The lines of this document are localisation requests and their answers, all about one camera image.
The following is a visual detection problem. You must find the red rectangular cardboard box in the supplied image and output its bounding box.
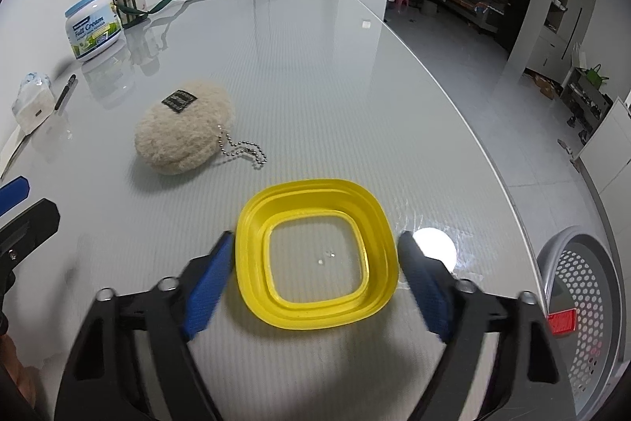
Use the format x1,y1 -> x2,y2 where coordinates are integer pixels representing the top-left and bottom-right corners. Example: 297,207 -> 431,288
547,308 -> 577,337

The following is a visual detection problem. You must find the black pen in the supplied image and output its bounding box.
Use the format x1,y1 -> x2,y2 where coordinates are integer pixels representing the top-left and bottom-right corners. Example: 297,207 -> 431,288
54,74 -> 77,111

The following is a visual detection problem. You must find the cream fluffy pouch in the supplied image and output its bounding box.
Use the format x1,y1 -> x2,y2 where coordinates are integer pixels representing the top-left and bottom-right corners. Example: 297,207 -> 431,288
134,80 -> 266,175

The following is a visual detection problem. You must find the yellow square plastic lid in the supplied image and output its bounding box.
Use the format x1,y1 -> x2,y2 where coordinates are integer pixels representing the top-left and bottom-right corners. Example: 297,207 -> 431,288
235,178 -> 399,331

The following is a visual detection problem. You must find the pink plastic stool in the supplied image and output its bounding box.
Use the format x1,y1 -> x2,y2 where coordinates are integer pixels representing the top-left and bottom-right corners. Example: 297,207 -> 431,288
395,0 -> 409,11

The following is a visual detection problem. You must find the white milk powder can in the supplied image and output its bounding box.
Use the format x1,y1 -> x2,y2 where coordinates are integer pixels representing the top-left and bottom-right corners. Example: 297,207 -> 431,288
64,0 -> 122,62

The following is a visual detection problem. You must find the grey perforated laundry basket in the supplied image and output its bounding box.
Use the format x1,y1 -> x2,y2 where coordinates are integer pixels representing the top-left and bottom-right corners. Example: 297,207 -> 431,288
537,226 -> 624,420

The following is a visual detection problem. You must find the white cabinet row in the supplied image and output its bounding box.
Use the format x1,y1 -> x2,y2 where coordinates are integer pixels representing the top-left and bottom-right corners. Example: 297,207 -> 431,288
579,98 -> 630,216

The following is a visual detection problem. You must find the green handbag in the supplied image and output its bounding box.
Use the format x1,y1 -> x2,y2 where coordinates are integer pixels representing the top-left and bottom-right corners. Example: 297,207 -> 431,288
585,64 -> 609,90

